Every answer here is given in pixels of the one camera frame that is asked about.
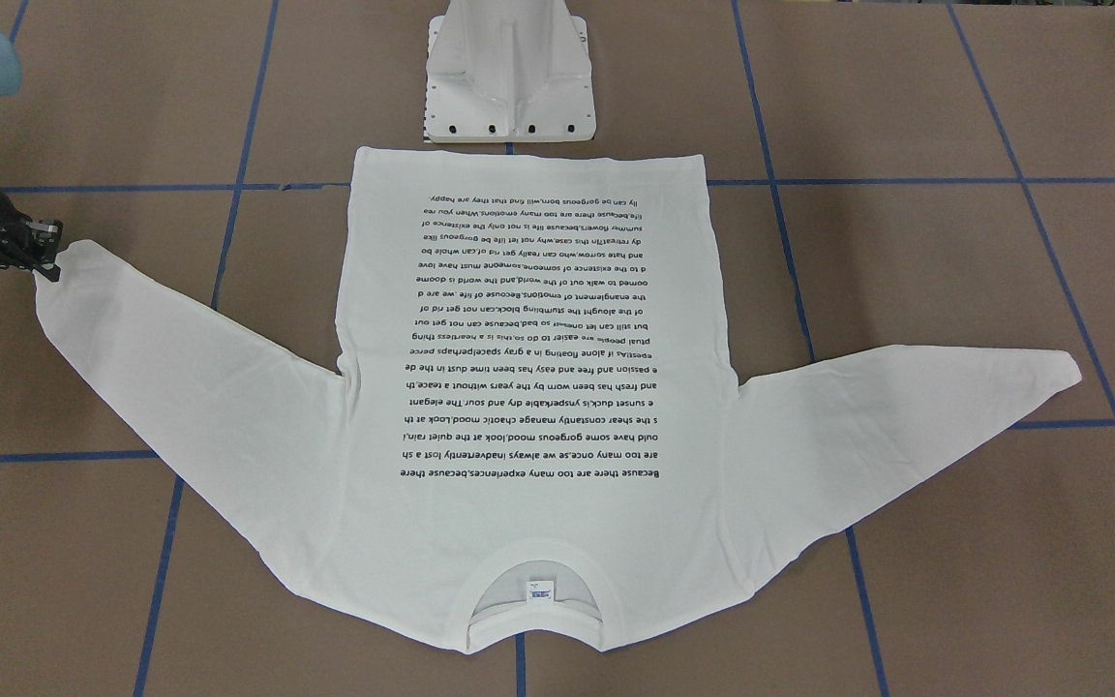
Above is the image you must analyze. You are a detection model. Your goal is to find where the white long-sleeve printed shirt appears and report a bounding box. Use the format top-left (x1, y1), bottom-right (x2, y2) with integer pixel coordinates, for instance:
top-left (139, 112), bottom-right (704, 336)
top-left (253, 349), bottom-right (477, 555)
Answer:
top-left (36, 147), bottom-right (1082, 654)

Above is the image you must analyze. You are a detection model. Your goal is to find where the white camera mast base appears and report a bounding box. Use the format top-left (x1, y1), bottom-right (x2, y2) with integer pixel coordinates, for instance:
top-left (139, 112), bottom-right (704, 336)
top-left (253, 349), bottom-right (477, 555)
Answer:
top-left (421, 1), bottom-right (597, 144)

